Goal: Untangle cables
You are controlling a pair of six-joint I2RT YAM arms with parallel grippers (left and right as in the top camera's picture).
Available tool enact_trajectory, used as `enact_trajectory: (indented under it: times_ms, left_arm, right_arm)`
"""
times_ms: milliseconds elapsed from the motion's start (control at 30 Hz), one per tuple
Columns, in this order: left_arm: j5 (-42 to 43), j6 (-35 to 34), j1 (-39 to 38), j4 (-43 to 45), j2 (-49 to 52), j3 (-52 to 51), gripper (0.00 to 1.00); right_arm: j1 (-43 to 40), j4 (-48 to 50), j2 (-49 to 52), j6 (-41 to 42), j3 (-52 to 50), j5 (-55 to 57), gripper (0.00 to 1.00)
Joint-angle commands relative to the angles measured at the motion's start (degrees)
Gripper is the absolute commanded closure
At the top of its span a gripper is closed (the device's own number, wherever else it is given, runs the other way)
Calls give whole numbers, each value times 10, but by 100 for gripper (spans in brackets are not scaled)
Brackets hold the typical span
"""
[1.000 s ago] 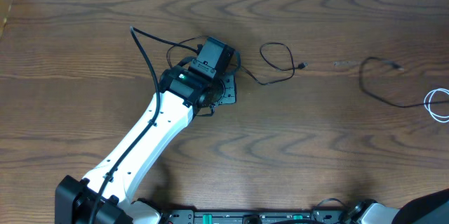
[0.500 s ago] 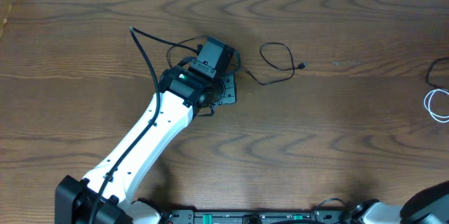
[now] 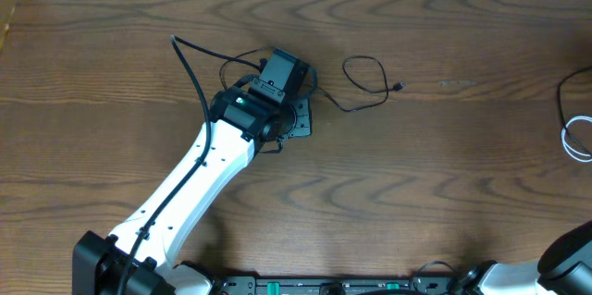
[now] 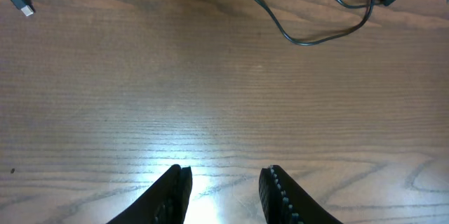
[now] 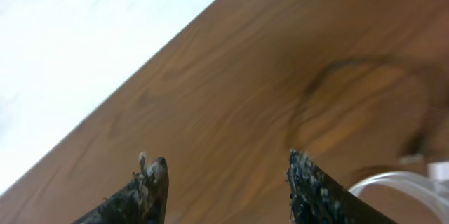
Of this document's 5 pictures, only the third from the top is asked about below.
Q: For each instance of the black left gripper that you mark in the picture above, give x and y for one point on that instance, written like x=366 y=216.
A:
x=302 y=119

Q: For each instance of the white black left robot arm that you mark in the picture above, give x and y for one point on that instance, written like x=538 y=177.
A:
x=139 y=256

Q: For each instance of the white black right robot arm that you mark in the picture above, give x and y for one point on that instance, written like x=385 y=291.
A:
x=563 y=269

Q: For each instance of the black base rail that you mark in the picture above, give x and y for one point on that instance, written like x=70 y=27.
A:
x=324 y=286

